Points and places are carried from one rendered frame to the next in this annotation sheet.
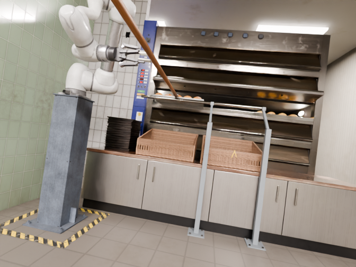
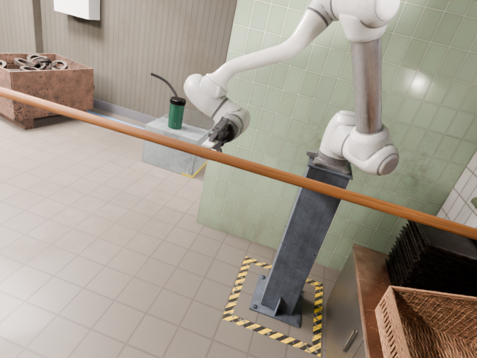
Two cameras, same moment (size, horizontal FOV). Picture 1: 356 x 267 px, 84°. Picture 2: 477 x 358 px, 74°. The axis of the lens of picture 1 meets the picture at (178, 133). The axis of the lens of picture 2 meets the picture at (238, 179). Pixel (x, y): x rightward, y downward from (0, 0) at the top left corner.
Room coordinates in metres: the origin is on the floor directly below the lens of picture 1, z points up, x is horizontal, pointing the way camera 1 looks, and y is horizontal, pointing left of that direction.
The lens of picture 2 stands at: (1.16, -0.66, 1.57)
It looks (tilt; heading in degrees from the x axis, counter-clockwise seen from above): 27 degrees down; 90
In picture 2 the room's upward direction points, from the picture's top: 14 degrees clockwise
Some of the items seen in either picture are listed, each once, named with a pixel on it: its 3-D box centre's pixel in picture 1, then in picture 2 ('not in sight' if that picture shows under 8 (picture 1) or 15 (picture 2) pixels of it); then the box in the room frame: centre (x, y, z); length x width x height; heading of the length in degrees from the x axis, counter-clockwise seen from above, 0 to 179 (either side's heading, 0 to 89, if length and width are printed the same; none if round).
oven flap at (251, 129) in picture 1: (227, 123); not in sight; (2.24, -0.54, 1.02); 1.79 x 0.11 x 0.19; 82
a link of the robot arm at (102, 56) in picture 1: (105, 53); (229, 127); (1.08, 0.45, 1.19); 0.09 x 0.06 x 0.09; 172
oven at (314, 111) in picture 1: (215, 125); not in sight; (3.19, -0.59, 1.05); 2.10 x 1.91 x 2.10; 82
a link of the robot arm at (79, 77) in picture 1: (79, 77); (343, 133); (1.60, 0.86, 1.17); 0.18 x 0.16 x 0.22; 119
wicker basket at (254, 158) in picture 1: (229, 151); not in sight; (1.97, -0.53, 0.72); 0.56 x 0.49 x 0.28; 83
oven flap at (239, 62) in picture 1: (235, 56); not in sight; (2.24, -0.54, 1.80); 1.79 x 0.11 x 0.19; 82
